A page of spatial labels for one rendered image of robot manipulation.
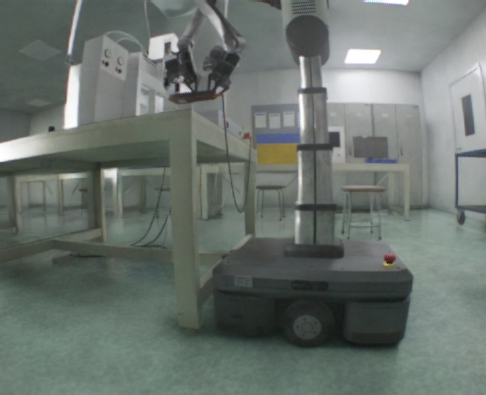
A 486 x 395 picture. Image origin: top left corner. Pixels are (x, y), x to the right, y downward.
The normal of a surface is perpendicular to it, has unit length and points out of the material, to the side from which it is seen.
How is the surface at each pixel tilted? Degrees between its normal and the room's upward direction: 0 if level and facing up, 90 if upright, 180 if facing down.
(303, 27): 90
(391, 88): 90
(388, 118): 90
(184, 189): 90
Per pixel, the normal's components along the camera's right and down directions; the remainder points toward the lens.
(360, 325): -0.48, 0.05
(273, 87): -0.21, 0.06
